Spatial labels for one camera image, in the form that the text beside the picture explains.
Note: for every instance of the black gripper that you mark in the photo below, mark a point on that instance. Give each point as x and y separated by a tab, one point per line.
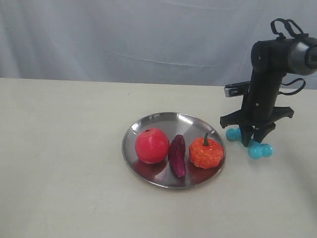
256	118

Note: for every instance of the teal toy bone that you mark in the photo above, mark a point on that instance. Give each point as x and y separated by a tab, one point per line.
255	150

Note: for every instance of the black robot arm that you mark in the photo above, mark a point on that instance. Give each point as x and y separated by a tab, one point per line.
271	61

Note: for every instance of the orange toy pumpkin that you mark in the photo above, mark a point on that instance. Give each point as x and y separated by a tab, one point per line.
205	153

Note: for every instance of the round stainless steel plate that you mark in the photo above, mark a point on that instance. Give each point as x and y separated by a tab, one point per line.
162	174

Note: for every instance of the purple toy bitter gourd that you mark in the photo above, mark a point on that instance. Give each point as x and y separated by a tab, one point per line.
176	155

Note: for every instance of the red apple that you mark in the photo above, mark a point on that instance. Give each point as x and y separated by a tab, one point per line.
152	146

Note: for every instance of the white backdrop cloth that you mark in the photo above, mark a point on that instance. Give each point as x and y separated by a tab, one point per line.
196	42

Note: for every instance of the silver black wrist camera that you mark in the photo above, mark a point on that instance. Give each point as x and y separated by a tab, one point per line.
236	89

